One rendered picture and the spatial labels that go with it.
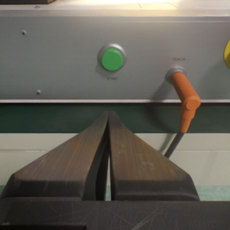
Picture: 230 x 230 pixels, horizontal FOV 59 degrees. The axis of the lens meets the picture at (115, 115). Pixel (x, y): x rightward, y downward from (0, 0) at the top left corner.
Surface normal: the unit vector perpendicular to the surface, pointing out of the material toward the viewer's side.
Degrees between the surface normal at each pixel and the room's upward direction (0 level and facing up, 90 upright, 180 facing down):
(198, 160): 90
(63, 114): 0
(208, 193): 0
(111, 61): 90
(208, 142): 90
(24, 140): 90
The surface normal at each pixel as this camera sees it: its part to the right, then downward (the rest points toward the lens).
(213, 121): 0.00, -0.82
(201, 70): 0.00, 0.58
